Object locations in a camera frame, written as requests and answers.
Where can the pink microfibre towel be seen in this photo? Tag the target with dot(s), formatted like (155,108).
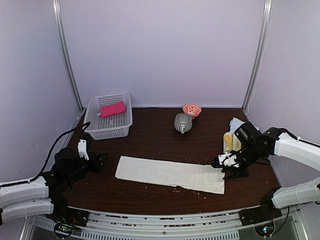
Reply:
(112,109)

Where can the light blue towel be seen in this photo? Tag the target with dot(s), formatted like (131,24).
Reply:
(236,123)

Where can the red white patterned bowl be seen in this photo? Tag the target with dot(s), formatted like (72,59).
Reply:
(192,109)

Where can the beige towel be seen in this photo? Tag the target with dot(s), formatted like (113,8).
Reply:
(189,176)

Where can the aluminium corner post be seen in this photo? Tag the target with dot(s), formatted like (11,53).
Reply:
(65,54)
(257,64)

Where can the yellow green patterned towel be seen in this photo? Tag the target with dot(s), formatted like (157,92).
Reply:
(231,143)

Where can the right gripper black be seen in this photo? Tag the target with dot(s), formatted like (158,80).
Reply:
(234,172)

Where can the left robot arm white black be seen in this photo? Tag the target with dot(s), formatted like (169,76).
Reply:
(44,195)

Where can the aluminium front rail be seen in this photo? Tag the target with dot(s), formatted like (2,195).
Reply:
(221,225)

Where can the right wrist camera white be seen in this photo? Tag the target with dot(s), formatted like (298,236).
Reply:
(225,160)

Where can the white perforated plastic basket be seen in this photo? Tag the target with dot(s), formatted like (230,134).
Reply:
(110,127)

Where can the left aluminium corner post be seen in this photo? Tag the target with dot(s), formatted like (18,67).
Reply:
(65,54)

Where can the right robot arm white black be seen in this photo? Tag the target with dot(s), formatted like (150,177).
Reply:
(297,158)

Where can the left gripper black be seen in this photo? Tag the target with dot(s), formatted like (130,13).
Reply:
(94,157)

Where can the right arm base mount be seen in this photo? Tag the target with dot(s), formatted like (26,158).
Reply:
(256,215)

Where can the grey striped ceramic mug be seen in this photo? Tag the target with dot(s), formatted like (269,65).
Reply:
(183,123)

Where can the right aluminium corner post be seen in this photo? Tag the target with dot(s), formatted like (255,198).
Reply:
(257,64)

